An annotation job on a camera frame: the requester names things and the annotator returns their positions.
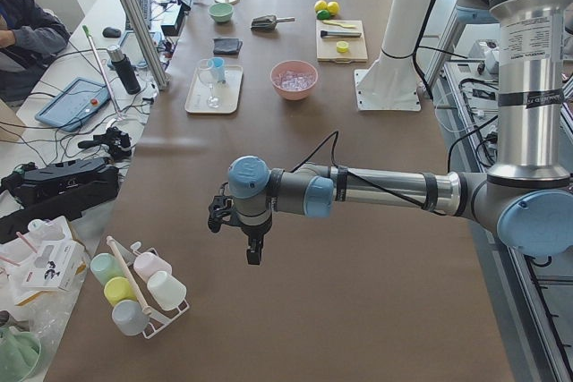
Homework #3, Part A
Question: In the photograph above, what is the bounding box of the yellow plastic knife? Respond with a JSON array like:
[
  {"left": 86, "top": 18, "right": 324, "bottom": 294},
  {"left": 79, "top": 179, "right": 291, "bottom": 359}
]
[{"left": 321, "top": 20, "right": 356, "bottom": 29}]

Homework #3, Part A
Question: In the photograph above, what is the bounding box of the bamboo cutting board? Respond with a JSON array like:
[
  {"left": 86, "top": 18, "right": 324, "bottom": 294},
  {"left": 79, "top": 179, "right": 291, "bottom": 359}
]
[{"left": 316, "top": 20, "right": 368, "bottom": 64}]

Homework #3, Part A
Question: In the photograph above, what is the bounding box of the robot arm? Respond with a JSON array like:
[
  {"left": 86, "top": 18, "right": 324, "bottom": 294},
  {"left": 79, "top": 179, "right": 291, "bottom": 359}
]
[{"left": 208, "top": 0, "right": 572, "bottom": 264}]

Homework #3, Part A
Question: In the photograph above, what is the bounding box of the black keyboard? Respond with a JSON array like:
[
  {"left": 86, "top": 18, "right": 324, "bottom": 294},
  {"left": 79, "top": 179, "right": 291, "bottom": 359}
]
[{"left": 135, "top": 0, "right": 152, "bottom": 29}]

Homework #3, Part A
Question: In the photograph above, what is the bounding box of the blue teach pendant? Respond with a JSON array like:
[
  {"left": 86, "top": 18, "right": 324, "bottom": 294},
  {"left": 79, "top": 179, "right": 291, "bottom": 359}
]
[{"left": 35, "top": 78, "right": 110, "bottom": 132}]

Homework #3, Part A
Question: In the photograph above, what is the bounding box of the clear wine glass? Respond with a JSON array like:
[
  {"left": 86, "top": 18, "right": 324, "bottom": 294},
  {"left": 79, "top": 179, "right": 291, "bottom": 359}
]
[{"left": 197, "top": 59, "right": 219, "bottom": 109}]

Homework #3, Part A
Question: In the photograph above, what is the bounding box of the yellow cup on rack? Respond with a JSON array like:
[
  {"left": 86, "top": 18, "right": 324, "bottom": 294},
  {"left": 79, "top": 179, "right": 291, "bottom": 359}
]
[{"left": 104, "top": 276, "right": 137, "bottom": 307}]

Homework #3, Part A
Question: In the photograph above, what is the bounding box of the white wire cup rack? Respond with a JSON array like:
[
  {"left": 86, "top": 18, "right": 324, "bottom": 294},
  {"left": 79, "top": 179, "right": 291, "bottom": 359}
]
[{"left": 106, "top": 236, "right": 191, "bottom": 340}]

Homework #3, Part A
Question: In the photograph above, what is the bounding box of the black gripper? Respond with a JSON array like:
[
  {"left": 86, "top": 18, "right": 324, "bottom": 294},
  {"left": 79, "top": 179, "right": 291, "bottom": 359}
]
[{"left": 208, "top": 182, "right": 272, "bottom": 265}]

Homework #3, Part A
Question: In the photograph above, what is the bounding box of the computer mouse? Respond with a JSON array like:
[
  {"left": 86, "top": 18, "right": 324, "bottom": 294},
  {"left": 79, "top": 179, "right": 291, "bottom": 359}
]
[{"left": 102, "top": 27, "right": 122, "bottom": 38}]

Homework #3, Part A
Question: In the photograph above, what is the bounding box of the grey folded cloth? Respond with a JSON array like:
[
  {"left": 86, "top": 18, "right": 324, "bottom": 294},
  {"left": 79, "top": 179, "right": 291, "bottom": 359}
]
[{"left": 213, "top": 38, "right": 243, "bottom": 55}]

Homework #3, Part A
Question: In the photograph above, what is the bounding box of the grey cup on rack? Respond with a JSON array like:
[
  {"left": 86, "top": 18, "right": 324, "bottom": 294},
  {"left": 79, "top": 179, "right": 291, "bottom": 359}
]
[{"left": 112, "top": 300, "right": 150, "bottom": 336}]

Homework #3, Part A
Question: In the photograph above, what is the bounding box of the black thermos bottle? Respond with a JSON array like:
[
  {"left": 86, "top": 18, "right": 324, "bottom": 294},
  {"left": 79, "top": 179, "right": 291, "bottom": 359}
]
[{"left": 107, "top": 45, "right": 141, "bottom": 95}]

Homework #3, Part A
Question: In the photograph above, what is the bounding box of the half lemon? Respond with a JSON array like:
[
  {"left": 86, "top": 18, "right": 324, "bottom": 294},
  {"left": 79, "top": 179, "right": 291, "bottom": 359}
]
[{"left": 337, "top": 41, "right": 349, "bottom": 53}]

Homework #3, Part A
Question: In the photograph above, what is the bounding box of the cream serving tray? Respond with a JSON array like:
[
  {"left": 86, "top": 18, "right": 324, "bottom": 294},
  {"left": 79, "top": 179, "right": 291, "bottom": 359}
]
[{"left": 184, "top": 65, "right": 244, "bottom": 115}]

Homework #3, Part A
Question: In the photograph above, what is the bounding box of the steel muddler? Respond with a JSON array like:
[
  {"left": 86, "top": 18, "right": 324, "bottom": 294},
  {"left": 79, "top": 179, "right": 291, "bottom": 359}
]
[{"left": 320, "top": 30, "right": 362, "bottom": 38}]

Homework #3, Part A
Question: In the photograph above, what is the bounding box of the whole yellow lemon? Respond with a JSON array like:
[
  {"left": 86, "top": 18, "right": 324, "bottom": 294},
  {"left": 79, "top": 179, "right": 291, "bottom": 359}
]
[{"left": 314, "top": 0, "right": 328, "bottom": 13}]

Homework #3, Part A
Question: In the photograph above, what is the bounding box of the green cup on rack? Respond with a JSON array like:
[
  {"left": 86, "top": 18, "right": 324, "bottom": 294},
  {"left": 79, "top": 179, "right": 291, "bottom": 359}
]
[{"left": 90, "top": 252, "right": 124, "bottom": 286}]

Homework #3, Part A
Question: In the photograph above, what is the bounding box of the blue plastic cup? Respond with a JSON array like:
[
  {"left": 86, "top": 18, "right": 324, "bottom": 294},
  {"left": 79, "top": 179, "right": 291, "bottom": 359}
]
[{"left": 210, "top": 56, "right": 226, "bottom": 83}]

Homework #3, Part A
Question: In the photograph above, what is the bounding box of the pink cup on rack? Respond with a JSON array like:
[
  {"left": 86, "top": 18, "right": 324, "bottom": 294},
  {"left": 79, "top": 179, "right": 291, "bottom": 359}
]
[{"left": 133, "top": 251, "right": 172, "bottom": 282}]

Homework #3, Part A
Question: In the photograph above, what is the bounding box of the metal ice scoop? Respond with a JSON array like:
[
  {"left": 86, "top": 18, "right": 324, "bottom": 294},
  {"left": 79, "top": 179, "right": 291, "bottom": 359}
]
[{"left": 250, "top": 14, "right": 295, "bottom": 31}]

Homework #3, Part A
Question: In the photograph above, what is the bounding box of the pink bowl of ice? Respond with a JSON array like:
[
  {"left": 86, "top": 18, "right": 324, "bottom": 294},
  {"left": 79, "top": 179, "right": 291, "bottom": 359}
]
[{"left": 269, "top": 60, "right": 319, "bottom": 101}]

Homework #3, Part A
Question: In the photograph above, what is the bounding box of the seated person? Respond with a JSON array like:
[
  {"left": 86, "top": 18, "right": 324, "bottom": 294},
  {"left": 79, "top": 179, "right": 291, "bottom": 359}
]
[{"left": 1, "top": 0, "right": 71, "bottom": 106}]

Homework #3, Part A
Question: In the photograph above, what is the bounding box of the green lime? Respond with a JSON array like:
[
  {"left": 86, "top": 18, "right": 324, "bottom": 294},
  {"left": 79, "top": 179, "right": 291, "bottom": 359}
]
[{"left": 327, "top": 1, "right": 340, "bottom": 15}]

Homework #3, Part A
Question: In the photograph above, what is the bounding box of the white cup on rack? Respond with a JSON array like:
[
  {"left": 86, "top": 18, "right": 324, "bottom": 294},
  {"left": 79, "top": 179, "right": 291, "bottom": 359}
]
[{"left": 147, "top": 271, "right": 187, "bottom": 310}]

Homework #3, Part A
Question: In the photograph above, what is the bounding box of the green ceramic bowl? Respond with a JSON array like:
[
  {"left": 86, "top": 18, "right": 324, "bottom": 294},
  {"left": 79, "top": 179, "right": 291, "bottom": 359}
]
[{"left": 208, "top": 3, "right": 234, "bottom": 23}]

